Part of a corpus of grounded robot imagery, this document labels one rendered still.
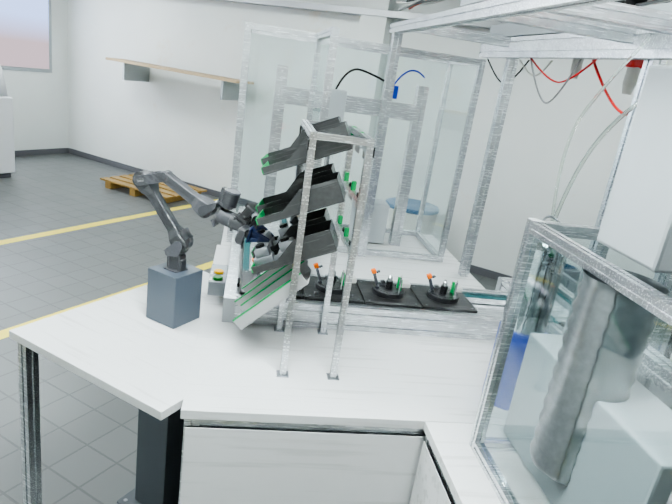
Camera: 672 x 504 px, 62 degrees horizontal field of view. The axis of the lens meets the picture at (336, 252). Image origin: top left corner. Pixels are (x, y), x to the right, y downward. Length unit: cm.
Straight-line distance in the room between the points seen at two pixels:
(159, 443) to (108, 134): 702
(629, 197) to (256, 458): 124
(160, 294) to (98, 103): 716
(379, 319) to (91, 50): 755
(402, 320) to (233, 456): 89
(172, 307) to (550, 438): 134
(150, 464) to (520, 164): 447
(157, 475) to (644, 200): 202
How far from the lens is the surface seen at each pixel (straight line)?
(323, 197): 171
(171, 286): 209
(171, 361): 195
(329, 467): 186
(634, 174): 131
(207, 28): 768
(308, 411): 175
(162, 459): 246
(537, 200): 586
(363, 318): 226
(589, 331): 126
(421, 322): 232
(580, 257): 131
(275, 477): 187
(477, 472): 169
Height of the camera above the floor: 184
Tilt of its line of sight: 18 degrees down
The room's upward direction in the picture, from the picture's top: 9 degrees clockwise
